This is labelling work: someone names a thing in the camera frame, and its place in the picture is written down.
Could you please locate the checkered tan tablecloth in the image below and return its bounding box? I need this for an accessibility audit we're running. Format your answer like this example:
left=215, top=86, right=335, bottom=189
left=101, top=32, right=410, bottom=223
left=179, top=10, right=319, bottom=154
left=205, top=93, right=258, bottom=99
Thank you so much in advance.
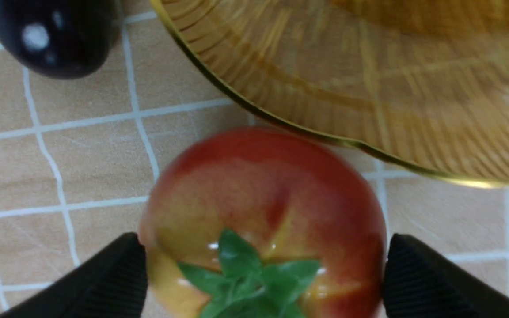
left=0, top=0, right=509, bottom=312

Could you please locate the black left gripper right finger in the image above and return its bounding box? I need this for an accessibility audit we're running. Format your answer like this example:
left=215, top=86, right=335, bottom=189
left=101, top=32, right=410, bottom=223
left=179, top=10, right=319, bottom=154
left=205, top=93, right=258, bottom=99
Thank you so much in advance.
left=383, top=234, right=509, bottom=318

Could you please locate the amber plastic plate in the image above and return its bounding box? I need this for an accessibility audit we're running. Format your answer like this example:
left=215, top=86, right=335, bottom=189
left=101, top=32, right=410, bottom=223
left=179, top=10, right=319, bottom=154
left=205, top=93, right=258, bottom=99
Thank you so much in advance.
left=151, top=0, right=509, bottom=189

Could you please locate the red yellow toy tomato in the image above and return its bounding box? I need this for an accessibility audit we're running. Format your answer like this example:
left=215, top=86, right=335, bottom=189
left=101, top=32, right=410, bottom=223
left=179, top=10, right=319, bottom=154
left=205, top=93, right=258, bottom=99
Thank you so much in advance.
left=139, top=127, right=387, bottom=318

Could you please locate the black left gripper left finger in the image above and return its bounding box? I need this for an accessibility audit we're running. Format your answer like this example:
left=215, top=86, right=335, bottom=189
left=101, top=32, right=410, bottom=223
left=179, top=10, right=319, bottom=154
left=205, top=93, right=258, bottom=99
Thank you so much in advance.
left=0, top=233, right=148, bottom=318

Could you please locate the dark purple eggplant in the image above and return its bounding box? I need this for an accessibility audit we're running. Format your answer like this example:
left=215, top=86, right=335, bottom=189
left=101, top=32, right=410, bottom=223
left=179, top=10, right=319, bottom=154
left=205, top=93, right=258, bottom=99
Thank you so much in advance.
left=0, top=0, right=116, bottom=80

